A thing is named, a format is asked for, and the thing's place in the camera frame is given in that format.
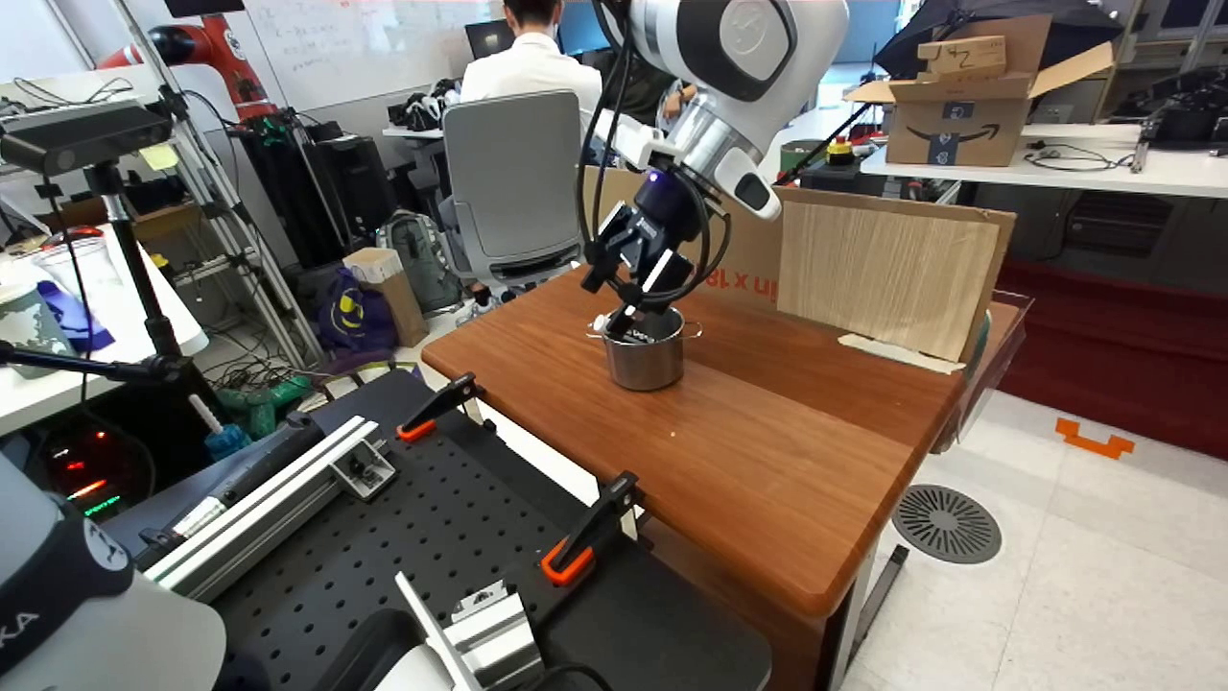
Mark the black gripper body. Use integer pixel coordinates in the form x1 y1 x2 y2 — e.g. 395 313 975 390
580 203 705 304

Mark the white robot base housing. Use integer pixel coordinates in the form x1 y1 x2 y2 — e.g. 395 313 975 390
0 457 236 691

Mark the small stainless steel pot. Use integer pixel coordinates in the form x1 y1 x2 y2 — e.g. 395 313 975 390
586 304 705 396

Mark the grey office chair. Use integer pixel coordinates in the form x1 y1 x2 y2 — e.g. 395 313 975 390
437 89 608 304

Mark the person in white shirt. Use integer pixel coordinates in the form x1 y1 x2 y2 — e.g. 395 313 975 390
456 0 608 129

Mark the light wooden board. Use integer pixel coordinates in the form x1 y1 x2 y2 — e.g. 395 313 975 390
777 196 1005 364

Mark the small tan paper bag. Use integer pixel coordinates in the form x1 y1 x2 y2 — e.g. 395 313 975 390
342 242 434 350

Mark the white flat strip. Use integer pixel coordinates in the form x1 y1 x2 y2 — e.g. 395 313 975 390
838 329 973 382

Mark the dark blue bag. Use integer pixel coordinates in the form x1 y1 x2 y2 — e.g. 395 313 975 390
305 262 400 377

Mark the black perforated breadboard table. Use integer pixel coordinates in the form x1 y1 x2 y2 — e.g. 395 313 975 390
94 363 781 691

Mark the black equipment cabinet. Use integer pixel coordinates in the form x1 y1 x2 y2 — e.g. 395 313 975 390
236 112 395 267

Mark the open brown shipping box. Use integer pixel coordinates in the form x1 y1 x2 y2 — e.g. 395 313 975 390
847 11 1122 170

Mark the grey metal desk leg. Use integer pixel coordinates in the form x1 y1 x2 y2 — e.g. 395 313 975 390
838 542 915 688

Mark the green handheld tool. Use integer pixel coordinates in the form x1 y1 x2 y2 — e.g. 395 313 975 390
209 368 318 447

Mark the silver light stand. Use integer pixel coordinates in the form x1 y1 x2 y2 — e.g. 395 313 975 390
120 0 331 377

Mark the dark red floor mat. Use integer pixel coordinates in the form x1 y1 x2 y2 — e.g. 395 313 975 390
992 262 1228 461

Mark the red equipment on stand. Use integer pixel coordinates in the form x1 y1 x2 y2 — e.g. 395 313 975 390
149 11 282 129

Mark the white office table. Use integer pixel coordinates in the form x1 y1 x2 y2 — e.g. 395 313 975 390
856 121 1228 203

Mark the white side table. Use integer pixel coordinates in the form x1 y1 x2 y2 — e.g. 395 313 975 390
0 222 215 440

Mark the black controller with red lights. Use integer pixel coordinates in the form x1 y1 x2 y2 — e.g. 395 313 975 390
0 406 164 532

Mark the black clamp with orange handle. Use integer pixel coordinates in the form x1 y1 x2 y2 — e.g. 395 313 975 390
533 472 644 592
393 373 493 448

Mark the silver aluminium extrusion rail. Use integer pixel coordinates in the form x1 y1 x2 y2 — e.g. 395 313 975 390
387 570 551 691
137 416 400 606

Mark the wall whiteboard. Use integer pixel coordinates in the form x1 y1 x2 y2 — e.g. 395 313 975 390
241 0 505 112

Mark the black camera tripod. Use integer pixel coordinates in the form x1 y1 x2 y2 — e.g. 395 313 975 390
0 152 209 416

